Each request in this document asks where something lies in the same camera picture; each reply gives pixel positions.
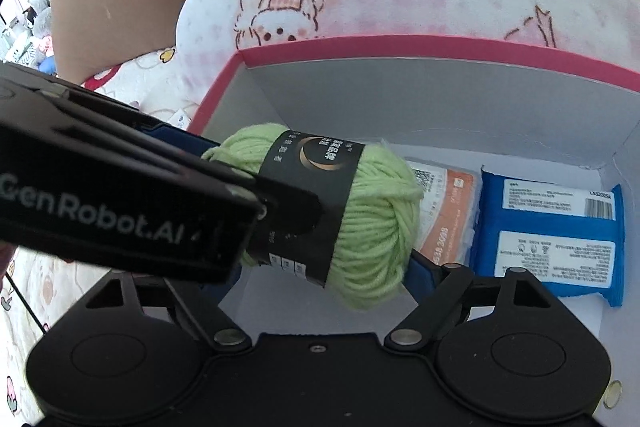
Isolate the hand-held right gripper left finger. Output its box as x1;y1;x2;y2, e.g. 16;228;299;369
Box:
82;274;253;352

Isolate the printed blanket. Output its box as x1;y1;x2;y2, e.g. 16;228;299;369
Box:
0;47;236;427

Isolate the orange and white packet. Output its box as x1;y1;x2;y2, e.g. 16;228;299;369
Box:
405;157;483;268

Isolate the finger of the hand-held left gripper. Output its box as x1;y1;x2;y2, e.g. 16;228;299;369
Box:
247;177;327;260
135;114;223;162

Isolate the pink cardboard box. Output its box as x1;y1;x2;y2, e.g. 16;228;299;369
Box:
187;36;640;427

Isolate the green yarn ball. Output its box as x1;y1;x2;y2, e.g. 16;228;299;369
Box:
200;122;426;314

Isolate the black cable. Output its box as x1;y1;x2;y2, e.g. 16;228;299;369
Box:
2;269;51;335

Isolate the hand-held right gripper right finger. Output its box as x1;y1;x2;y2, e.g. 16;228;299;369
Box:
384;252;553;350

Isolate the blue wipes packet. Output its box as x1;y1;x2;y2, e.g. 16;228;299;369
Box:
470;164;626;308

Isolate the white tissue packet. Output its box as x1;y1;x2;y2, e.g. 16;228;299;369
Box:
169;106;193;132

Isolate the grey plush toy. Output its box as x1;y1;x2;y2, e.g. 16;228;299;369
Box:
25;0;53;32

